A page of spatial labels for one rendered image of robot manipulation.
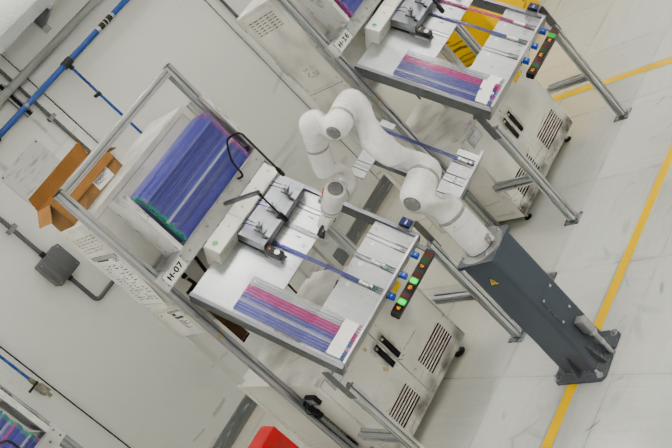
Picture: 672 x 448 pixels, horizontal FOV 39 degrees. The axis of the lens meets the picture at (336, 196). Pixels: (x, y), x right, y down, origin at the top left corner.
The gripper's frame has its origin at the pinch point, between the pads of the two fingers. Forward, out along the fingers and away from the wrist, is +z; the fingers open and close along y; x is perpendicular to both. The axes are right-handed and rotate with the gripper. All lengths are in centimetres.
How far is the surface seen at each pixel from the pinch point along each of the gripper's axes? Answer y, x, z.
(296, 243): 6.7, -9.1, 12.7
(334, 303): 24.6, 18.4, 7.9
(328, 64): -96, -48, 28
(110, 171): 17, -96, 17
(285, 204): -5.1, -21.7, 8.8
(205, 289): 43, -31, 16
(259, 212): 3.5, -29.3, 10.1
